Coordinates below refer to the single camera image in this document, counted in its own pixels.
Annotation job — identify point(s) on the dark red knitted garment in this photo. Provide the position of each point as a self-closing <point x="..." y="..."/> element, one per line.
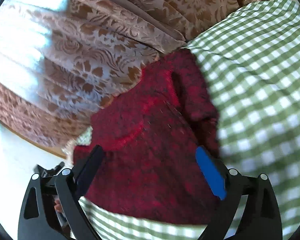
<point x="149" y="136"/>

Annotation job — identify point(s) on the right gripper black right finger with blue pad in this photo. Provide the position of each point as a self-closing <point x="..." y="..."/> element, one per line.
<point x="261" y="216"/>

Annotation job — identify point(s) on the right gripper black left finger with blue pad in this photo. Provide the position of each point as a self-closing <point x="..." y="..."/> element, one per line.
<point x="38" y="219"/>

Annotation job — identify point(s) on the green white checkered bedsheet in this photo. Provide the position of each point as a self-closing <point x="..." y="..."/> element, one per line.
<point x="251" y="65"/>

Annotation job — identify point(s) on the brown floral patterned curtain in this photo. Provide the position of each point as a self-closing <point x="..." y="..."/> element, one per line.
<point x="63" y="60"/>

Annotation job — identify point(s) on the person's left hand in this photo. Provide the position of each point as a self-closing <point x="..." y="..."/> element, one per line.
<point x="58" y="206"/>

